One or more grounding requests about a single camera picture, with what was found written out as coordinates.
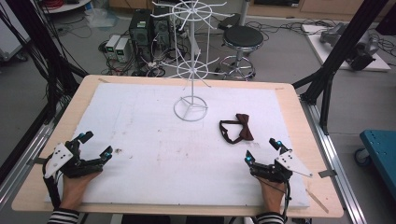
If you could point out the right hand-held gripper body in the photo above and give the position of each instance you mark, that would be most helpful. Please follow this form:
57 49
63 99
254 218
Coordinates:
285 166

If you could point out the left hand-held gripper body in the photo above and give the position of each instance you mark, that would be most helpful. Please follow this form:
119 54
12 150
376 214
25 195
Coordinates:
59 157

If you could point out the person's right hand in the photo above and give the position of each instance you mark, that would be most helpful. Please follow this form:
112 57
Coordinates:
272 194

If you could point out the person's left hand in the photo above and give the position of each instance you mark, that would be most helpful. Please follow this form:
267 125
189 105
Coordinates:
76 189

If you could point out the dark red bow tie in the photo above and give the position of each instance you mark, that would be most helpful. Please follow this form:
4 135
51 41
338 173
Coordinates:
244 129

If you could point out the grey tape strip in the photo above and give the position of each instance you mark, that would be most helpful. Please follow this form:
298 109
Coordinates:
327 173

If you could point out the thin wooden stick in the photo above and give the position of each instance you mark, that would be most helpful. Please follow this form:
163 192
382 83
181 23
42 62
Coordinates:
317 201

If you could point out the white foam board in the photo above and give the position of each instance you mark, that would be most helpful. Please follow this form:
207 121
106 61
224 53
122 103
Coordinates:
174 161

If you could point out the grey bench power supply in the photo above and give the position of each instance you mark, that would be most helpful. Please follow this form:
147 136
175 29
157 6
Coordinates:
122 49
112 46

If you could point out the blue cart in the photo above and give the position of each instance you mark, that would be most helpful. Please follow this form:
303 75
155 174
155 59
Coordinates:
381 155

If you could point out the white floor board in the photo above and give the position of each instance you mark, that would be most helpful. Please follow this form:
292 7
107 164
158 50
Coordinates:
323 53

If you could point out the black round stool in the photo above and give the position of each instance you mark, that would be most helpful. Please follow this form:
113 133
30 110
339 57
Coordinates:
243 37

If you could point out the black computer tower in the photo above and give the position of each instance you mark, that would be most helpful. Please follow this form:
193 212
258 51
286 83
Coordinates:
140 34

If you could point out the clear plastic bag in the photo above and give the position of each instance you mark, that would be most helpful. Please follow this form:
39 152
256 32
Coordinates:
101 17

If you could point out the grey robot device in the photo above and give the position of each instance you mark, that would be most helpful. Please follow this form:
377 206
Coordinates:
362 46

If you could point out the aluminium rail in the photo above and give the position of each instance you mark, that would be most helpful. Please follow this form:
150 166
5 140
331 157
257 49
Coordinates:
333 161
18 174

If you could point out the black metal frame post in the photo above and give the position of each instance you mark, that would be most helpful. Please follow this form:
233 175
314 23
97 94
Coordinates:
345 46
34 40

